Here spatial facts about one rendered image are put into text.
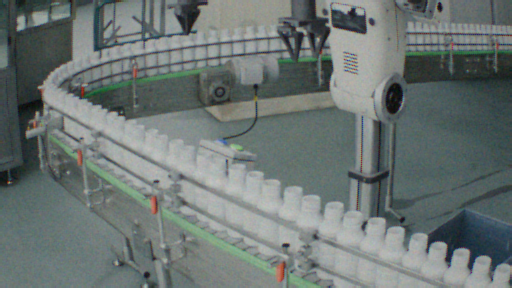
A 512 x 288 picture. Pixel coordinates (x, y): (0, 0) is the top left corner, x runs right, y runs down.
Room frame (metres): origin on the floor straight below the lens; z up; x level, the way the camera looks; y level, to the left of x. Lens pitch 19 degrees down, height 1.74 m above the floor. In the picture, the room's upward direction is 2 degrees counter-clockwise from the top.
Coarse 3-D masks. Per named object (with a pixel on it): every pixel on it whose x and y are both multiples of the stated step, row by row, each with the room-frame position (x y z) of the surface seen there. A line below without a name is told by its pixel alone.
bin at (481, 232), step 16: (464, 208) 1.69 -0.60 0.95; (448, 224) 1.63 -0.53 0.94; (464, 224) 1.68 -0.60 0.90; (480, 224) 1.63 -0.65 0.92; (496, 224) 1.58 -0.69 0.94; (432, 240) 1.58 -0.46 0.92; (448, 240) 1.64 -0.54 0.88; (464, 240) 1.67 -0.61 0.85; (480, 240) 1.62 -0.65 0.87; (496, 240) 1.57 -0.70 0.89; (448, 256) 1.65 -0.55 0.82; (480, 256) 1.61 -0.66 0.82; (496, 256) 1.56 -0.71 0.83
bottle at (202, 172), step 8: (200, 152) 1.64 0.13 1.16; (208, 152) 1.64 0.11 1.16; (200, 160) 1.61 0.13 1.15; (208, 160) 1.61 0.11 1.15; (200, 168) 1.61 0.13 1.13; (208, 168) 1.61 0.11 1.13; (200, 176) 1.60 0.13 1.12; (208, 176) 1.60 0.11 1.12; (200, 192) 1.60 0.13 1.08; (200, 200) 1.60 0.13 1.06; (200, 208) 1.60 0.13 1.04; (200, 216) 1.60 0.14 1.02
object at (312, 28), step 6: (312, 24) 1.54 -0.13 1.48; (318, 24) 1.55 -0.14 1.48; (324, 24) 1.56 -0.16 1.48; (306, 30) 1.54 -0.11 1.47; (312, 30) 1.54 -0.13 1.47; (318, 30) 1.58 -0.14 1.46; (324, 30) 1.57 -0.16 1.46; (330, 30) 1.58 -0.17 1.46; (312, 36) 1.61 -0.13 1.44; (324, 36) 1.57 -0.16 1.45; (312, 42) 1.60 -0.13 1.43; (324, 42) 1.58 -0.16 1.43; (312, 48) 1.60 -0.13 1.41; (318, 48) 1.58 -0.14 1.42; (312, 54) 1.60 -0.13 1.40; (318, 54) 1.58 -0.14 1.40
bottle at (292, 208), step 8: (288, 192) 1.39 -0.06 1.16; (296, 192) 1.41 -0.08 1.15; (288, 200) 1.38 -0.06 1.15; (296, 200) 1.38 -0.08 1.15; (280, 208) 1.40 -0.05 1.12; (288, 208) 1.38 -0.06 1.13; (296, 208) 1.38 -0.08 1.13; (280, 216) 1.39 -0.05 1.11; (288, 216) 1.37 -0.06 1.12; (296, 216) 1.37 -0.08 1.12; (280, 232) 1.39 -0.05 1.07; (288, 232) 1.37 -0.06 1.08; (280, 240) 1.39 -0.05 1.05; (288, 240) 1.37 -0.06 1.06
